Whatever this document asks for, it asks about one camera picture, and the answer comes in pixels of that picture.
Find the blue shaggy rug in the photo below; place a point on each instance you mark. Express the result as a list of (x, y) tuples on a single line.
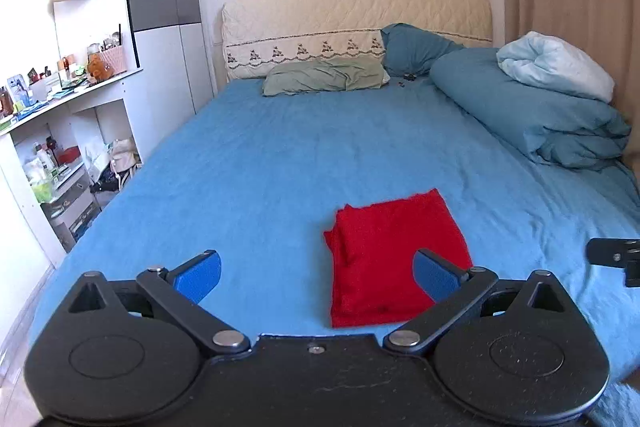
[(622, 407)]

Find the white and grey wardrobe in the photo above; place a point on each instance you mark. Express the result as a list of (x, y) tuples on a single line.
[(160, 57)]

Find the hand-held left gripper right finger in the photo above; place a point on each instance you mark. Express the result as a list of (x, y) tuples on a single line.
[(436, 278)]

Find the beige quilted headboard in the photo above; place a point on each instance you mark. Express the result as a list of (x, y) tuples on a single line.
[(340, 17)]

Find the white bag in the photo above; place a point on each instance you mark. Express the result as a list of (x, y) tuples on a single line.
[(125, 154)]

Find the pale blue blanket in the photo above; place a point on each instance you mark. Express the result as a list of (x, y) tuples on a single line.
[(555, 64)]

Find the green pillow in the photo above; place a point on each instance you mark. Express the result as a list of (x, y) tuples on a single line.
[(320, 78)]

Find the blue rolled duvet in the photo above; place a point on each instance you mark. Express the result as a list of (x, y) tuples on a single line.
[(520, 107)]

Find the dark blue pillow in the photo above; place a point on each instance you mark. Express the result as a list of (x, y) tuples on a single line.
[(412, 49)]

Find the red knit sweater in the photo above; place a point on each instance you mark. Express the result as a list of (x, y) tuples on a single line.
[(380, 257)]

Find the red box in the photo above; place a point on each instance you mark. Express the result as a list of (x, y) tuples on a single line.
[(69, 154)]

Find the white shelf unit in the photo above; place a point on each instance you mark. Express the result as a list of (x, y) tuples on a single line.
[(107, 89)]

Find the small dark hair clip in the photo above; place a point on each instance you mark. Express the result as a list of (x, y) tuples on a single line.
[(407, 78)]

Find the pink storage basket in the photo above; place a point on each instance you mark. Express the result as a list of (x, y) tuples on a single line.
[(115, 59)]

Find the bed with blue sheet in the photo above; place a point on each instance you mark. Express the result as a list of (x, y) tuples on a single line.
[(280, 147)]

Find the orange plush bear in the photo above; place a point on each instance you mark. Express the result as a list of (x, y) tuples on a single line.
[(96, 69)]

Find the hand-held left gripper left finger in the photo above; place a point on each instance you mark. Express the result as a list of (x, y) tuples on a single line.
[(199, 277)]

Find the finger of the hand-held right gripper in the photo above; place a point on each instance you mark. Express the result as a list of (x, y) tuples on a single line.
[(612, 253)]

